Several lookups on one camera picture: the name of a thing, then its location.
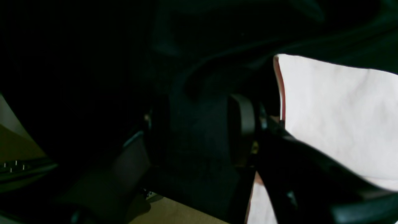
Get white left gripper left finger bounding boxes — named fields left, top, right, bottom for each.
left=56, top=112, right=153, bottom=224

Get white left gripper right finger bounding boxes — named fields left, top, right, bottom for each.
left=229, top=95, right=398, bottom=224

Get pink T-shirt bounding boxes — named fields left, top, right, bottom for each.
left=246, top=54, right=397, bottom=224

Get white bin right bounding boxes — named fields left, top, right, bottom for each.
left=0, top=95, right=24, bottom=136

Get black table cloth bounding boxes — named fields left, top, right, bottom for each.
left=1, top=0, right=397, bottom=224

